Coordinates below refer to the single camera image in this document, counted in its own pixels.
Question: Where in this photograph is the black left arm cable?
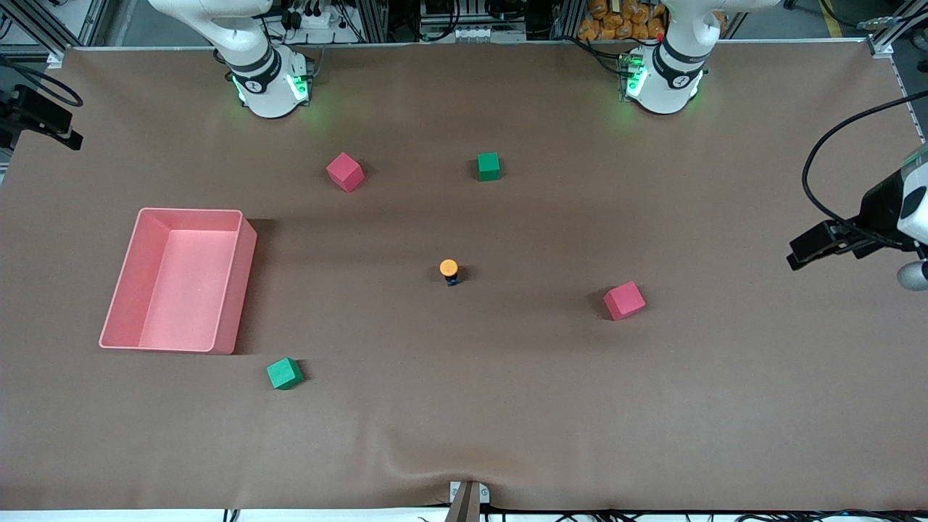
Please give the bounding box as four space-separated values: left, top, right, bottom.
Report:
801 91 928 240

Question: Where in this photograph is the pink foam cube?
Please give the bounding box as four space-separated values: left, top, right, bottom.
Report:
603 281 647 321
326 152 365 194

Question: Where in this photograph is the aluminium frame profile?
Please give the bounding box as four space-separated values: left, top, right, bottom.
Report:
866 0 928 59
0 0 70 70

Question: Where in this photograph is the orange snack bag pile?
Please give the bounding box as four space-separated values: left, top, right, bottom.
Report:
578 0 668 41

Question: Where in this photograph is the pink plastic bin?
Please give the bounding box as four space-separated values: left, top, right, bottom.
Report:
99 207 258 355

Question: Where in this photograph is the brown table cover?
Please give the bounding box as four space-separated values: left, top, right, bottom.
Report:
0 40 928 512

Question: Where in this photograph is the metal table edge bracket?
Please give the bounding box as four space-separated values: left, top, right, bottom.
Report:
444 480 492 522

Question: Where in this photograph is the white power strip with plugs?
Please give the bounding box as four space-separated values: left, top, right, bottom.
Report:
286 4 349 31

